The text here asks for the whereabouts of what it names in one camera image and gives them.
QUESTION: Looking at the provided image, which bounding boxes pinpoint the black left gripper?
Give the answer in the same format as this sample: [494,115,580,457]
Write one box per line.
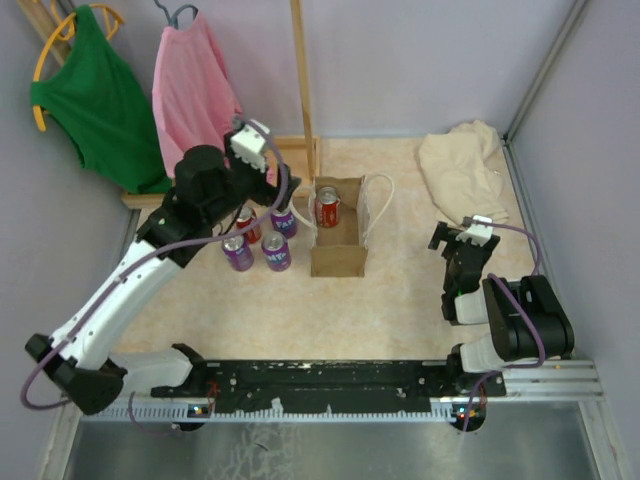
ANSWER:
[204,132,300,226]

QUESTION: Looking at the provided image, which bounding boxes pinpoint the purple soda can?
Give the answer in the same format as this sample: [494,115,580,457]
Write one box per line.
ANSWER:
[221,235,254,272]
[261,231,291,272]
[270,207,297,239]

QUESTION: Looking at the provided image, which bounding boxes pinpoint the red soda can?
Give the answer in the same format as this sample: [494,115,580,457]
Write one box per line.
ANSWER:
[235,206,262,244]
[315,186,340,229]

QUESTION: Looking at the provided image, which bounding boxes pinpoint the red soda can front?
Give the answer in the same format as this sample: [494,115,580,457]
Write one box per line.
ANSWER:
[235,206,262,244]

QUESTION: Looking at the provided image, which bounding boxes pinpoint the brown canvas bag white handles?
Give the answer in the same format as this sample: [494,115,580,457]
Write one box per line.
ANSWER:
[289,173,395,278]

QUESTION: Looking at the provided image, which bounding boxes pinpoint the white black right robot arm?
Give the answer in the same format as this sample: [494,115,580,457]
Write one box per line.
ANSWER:
[428,215,575,396]

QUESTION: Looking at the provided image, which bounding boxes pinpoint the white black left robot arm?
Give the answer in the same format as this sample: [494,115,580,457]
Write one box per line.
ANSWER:
[25,142,300,415]

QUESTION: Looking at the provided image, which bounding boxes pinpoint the wooden clothes rack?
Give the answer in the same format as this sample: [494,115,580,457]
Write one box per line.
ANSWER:
[17,1,322,198]

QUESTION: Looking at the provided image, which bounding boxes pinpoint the cream folded cloth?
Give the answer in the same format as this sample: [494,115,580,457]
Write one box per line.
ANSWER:
[417,120,509,225]

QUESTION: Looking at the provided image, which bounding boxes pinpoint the pink shirt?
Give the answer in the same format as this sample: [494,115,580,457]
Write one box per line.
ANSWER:
[152,13,245,180]

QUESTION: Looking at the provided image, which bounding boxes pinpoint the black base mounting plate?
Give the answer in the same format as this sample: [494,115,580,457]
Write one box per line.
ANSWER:
[151,360,480,414]

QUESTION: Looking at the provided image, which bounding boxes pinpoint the grey clothes hanger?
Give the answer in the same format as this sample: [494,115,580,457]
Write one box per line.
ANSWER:
[153,0,199,29]

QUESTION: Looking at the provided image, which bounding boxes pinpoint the green tank top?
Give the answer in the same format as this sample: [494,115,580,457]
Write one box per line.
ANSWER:
[30,4,172,194]

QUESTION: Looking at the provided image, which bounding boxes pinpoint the yellow clothes hanger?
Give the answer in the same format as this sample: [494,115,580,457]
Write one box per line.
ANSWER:
[32,3,125,132]

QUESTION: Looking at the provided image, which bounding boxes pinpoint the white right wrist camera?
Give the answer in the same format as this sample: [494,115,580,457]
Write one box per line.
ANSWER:
[457,215,494,246]

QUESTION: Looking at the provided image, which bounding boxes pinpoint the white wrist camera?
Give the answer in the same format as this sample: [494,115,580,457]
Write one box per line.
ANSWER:
[457,215,494,246]
[230,117,268,174]

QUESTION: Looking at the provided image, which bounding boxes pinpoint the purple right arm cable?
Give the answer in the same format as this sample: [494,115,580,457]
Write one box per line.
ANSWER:
[459,222,547,434]

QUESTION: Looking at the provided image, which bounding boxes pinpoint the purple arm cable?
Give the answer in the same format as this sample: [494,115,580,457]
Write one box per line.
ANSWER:
[459,222,547,434]
[19,115,291,437]

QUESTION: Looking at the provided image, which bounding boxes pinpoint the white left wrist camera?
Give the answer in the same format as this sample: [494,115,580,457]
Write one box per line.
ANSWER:
[230,117,268,174]

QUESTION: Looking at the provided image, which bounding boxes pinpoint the aluminium frame rail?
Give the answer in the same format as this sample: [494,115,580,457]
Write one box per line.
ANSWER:
[64,359,606,401]

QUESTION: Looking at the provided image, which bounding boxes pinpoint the white cable duct strip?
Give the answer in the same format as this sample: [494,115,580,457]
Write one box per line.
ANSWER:
[81,399,467,424]

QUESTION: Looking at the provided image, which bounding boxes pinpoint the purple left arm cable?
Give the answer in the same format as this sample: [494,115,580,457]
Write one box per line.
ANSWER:
[19,115,291,437]

